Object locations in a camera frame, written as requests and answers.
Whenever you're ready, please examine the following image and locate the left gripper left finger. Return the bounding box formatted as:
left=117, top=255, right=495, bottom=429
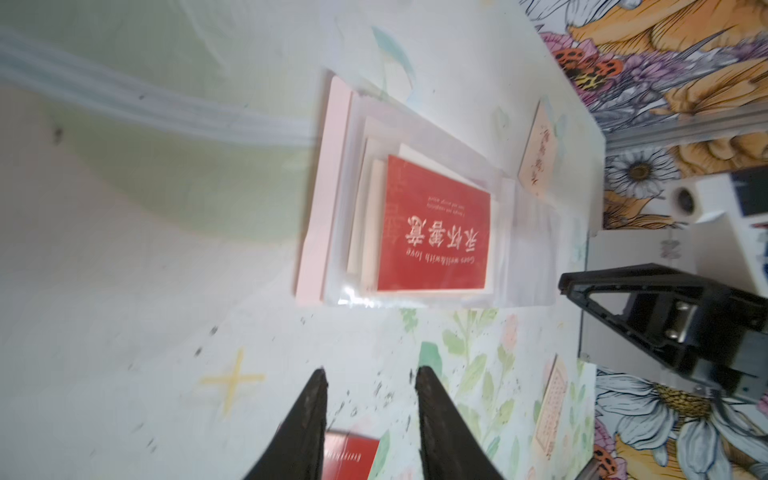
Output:
left=244, top=368, right=328, bottom=480

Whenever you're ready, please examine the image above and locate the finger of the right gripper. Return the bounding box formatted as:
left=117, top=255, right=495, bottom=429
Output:
left=558, top=263, right=719, bottom=372

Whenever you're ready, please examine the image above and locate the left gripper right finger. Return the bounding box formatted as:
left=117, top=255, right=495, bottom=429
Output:
left=415, top=366, right=502, bottom=479

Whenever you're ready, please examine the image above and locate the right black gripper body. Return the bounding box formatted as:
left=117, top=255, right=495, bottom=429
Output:
left=672, top=287, right=767, bottom=402

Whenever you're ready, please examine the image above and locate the red card with white characters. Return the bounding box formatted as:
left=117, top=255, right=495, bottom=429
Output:
left=321, top=431, right=380, bottom=480

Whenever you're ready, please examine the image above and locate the cream card with framed text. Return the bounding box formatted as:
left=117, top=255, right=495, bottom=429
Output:
left=533, top=355, right=569, bottom=460

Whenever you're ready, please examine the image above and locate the red landscape greeting card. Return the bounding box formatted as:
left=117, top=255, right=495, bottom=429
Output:
left=376, top=155, right=492, bottom=292

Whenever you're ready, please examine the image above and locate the pink photo album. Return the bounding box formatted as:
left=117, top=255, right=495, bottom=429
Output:
left=295, top=77, right=560, bottom=308

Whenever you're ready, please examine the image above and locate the silver metal case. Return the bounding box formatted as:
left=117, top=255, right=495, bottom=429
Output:
left=561, top=229, right=736, bottom=392

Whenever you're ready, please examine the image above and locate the small pink card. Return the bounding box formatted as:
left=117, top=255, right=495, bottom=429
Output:
left=518, top=97, right=558, bottom=199

